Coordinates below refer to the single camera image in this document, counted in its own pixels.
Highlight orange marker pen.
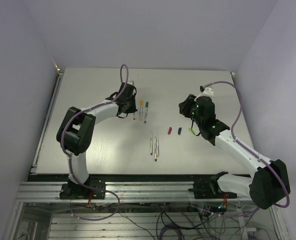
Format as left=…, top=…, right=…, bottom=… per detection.
left=155, top=133, right=160, bottom=158

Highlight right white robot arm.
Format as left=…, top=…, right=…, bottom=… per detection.
left=178, top=94, right=291, bottom=210

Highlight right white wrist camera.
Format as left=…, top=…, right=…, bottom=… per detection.
left=199, top=86, right=214, bottom=97

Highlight purple marker pen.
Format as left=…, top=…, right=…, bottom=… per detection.
left=150, top=131, right=154, bottom=156

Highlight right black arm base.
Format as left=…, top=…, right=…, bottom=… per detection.
left=188, top=171, right=237, bottom=199

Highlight green marker pen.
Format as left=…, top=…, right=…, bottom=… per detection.
left=144, top=101, right=149, bottom=123

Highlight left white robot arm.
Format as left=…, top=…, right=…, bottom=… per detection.
left=56, top=82, right=137, bottom=199

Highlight yellow marker pen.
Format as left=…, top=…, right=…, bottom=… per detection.
left=139, top=100, right=144, bottom=121

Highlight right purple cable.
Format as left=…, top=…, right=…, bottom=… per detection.
left=202, top=80, right=291, bottom=207

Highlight aluminium frame rail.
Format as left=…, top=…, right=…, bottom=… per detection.
left=15, top=180, right=281, bottom=202

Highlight blue marker pen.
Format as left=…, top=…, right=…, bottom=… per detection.
left=154, top=136, right=158, bottom=162

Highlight purple cable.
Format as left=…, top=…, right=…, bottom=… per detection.
left=202, top=80, right=291, bottom=207
left=60, top=63, right=129, bottom=161

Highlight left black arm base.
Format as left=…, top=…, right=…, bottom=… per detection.
left=59, top=178, right=106, bottom=200

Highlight loose cables under table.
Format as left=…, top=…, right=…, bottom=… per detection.
left=70, top=197, right=264, bottom=240

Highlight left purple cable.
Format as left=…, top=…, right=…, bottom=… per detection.
left=60, top=63, right=129, bottom=161

